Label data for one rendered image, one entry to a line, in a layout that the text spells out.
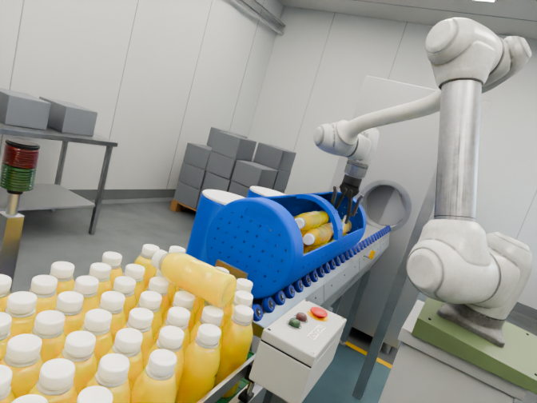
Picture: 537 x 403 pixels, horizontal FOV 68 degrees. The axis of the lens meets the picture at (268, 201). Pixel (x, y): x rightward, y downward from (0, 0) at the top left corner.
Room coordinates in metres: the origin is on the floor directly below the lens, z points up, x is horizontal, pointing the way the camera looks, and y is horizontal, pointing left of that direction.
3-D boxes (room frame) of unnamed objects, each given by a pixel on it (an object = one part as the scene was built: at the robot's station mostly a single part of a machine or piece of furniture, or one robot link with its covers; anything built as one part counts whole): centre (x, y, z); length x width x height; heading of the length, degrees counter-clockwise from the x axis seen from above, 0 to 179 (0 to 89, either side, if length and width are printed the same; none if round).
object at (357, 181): (1.66, -0.31, 1.29); 0.08 x 0.07 x 0.09; 66
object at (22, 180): (0.81, 0.53, 1.18); 0.06 x 0.06 x 0.05
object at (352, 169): (1.66, -0.31, 1.36); 0.09 x 0.09 x 0.06
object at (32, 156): (0.81, 0.53, 1.23); 0.06 x 0.06 x 0.04
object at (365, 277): (2.84, -0.85, 0.31); 0.06 x 0.06 x 0.63; 66
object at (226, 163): (5.22, 0.52, 0.59); 1.20 x 0.80 x 1.19; 64
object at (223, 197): (1.94, 0.19, 1.03); 0.28 x 0.28 x 0.01
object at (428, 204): (2.24, -0.87, 0.85); 0.06 x 0.06 x 1.70; 66
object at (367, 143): (1.65, -0.30, 1.47); 0.13 x 0.11 x 0.16; 121
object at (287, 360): (0.70, -0.14, 1.05); 0.20 x 0.10 x 0.10; 156
